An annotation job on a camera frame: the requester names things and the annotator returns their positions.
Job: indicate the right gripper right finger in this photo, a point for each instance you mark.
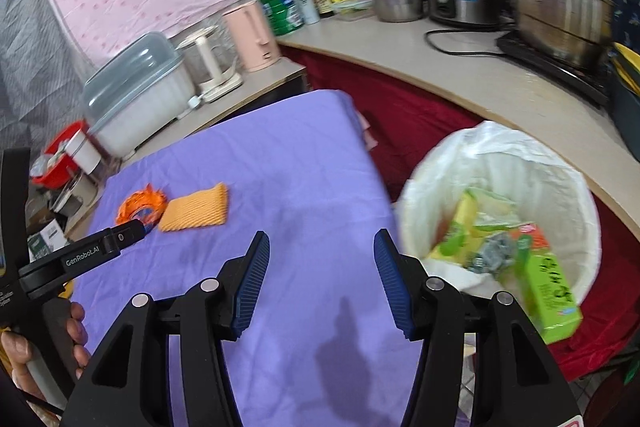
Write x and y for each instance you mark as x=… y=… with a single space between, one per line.
x=517 y=381

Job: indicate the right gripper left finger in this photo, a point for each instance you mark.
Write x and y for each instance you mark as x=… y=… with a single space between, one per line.
x=127 y=381

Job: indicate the green drink carton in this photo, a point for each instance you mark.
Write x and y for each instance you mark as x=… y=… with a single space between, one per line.
x=547 y=298

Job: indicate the orange printed plastic wrapper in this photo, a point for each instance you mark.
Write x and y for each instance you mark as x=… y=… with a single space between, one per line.
x=147 y=205

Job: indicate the yellow green snack bag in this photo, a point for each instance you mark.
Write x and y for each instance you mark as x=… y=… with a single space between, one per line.
x=479 y=213

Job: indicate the white lined trash bin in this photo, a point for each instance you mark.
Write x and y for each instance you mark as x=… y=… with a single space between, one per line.
x=517 y=180

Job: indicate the person's left hand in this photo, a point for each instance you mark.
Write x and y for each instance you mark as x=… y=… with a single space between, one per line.
x=48 y=351

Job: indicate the white green cardboard box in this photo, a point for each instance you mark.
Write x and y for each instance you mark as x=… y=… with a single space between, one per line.
x=49 y=239

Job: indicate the red plastic basin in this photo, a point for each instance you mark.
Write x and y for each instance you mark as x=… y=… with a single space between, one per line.
x=55 y=167

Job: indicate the white cup with lid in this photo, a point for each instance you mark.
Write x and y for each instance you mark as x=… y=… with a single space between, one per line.
x=83 y=152

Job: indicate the orange foam fruit net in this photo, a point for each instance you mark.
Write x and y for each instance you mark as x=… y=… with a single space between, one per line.
x=201 y=209

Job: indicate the purple table cloth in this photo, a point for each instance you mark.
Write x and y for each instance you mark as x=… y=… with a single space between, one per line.
x=322 y=348

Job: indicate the grey patterned curtain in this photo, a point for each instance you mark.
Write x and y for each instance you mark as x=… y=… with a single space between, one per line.
x=43 y=71

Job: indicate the lidded white dish rack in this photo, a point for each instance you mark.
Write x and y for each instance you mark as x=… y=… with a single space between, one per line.
x=137 y=93

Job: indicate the red velvet counter skirt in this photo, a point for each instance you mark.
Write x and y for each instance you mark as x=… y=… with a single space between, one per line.
x=408 y=122

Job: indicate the glass electric kettle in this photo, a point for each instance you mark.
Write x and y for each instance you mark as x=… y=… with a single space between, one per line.
x=213 y=68

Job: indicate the black induction cooker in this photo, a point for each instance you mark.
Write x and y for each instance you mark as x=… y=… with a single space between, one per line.
x=590 y=84

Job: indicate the yellow blue stacked basins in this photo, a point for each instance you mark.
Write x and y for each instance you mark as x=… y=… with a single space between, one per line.
x=625 y=103

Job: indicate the pink electric kettle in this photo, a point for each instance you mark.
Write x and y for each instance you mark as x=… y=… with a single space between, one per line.
x=252 y=36

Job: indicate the green tin can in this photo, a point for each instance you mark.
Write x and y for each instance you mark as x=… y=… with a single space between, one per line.
x=283 y=16

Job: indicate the stainless steel bowl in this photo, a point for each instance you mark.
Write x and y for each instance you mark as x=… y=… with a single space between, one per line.
x=398 y=11

